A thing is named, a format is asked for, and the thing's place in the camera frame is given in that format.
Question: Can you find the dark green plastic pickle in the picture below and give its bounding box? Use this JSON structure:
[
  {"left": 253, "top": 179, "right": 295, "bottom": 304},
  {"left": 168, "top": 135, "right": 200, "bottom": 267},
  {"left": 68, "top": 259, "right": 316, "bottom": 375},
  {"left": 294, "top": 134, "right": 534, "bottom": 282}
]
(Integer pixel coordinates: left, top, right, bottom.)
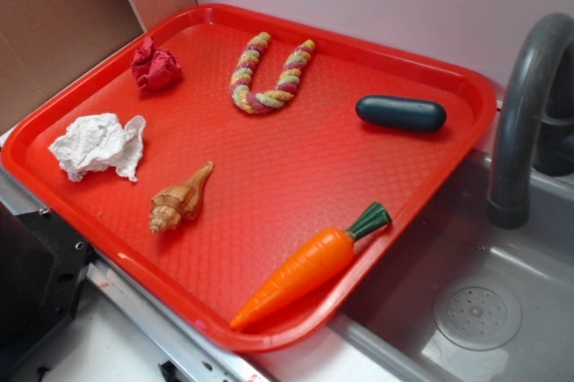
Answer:
[{"left": 355, "top": 95, "right": 448, "bottom": 133}]

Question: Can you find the red plastic tray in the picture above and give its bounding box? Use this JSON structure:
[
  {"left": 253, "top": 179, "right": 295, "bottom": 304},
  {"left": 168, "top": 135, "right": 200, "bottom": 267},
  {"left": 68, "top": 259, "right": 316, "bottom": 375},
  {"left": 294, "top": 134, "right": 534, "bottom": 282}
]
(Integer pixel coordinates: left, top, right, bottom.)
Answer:
[{"left": 2, "top": 4, "right": 496, "bottom": 352}]

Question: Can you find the orange plastic carrot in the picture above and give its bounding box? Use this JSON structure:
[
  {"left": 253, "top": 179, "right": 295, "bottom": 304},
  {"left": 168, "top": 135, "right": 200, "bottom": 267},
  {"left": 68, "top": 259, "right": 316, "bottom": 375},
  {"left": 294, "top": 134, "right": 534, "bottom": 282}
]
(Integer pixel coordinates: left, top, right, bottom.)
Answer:
[{"left": 230, "top": 202, "right": 392, "bottom": 330}]

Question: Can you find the brown spiral seashell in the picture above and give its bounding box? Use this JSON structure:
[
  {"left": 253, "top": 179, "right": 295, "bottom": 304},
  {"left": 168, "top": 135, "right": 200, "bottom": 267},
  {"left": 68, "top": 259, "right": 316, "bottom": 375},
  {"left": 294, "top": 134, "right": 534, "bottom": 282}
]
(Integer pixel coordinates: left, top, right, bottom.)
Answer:
[{"left": 149, "top": 161, "right": 214, "bottom": 233}]

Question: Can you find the crumpled red cloth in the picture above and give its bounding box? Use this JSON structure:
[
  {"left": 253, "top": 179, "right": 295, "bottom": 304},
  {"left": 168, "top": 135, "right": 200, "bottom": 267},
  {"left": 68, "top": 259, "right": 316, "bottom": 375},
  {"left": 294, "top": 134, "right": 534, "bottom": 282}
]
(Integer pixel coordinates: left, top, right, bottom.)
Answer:
[{"left": 131, "top": 37, "right": 182, "bottom": 91}]

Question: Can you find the crumpled white paper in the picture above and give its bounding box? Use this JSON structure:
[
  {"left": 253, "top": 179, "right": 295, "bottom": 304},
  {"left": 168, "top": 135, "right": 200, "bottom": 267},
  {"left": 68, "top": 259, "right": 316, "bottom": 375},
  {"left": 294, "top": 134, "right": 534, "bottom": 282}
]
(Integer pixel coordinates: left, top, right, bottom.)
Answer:
[{"left": 48, "top": 113, "right": 146, "bottom": 183}]

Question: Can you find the grey plastic sink basin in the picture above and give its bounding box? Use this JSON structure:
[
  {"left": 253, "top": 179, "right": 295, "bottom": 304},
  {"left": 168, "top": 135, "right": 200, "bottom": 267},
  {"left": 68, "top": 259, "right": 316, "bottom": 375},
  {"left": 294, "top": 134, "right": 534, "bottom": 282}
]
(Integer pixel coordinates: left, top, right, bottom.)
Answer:
[{"left": 331, "top": 152, "right": 573, "bottom": 381}]

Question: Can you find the grey plastic faucet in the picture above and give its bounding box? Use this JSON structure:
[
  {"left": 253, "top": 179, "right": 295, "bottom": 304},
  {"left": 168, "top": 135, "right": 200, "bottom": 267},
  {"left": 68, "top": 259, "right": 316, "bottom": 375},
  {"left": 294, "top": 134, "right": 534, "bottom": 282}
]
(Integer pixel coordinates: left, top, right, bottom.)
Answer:
[{"left": 488, "top": 13, "right": 573, "bottom": 229}]

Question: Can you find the brown cardboard panel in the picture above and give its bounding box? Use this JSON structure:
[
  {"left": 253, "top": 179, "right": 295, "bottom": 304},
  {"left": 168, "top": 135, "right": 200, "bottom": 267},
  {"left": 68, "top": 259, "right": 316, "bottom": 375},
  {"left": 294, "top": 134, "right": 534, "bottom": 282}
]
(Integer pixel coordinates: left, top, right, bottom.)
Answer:
[{"left": 1, "top": 0, "right": 196, "bottom": 132}]

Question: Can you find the multicolour twisted rope toy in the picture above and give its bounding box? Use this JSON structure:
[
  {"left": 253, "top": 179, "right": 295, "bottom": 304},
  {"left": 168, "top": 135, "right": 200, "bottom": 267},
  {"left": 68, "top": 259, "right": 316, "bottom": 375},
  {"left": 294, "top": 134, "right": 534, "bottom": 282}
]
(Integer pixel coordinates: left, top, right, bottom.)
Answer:
[{"left": 229, "top": 31, "right": 317, "bottom": 115}]

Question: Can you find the black metal bracket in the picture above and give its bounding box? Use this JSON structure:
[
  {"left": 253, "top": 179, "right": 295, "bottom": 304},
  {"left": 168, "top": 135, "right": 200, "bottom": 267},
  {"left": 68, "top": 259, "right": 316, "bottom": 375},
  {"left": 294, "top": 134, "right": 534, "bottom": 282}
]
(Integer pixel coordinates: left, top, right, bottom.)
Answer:
[{"left": 1, "top": 207, "right": 91, "bottom": 370}]

